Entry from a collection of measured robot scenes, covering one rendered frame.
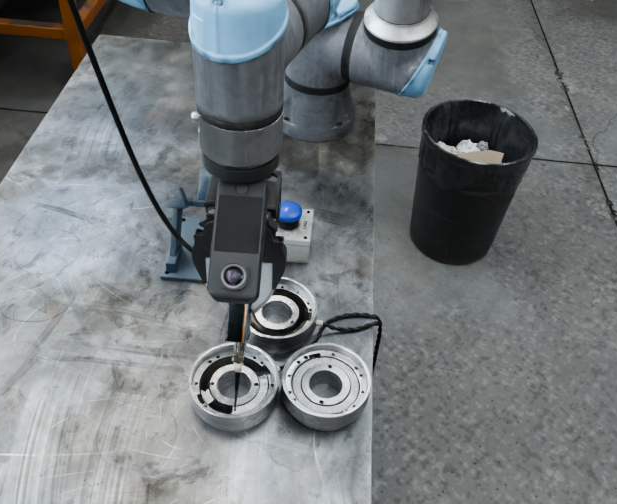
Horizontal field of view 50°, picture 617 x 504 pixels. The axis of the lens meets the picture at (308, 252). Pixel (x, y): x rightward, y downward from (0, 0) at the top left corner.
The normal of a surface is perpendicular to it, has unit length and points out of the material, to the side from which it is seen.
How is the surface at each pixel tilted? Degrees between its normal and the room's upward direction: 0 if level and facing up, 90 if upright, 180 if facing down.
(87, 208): 0
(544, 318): 0
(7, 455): 0
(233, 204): 32
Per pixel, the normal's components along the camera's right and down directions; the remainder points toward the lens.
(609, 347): 0.06, -0.71
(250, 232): 0.03, -0.23
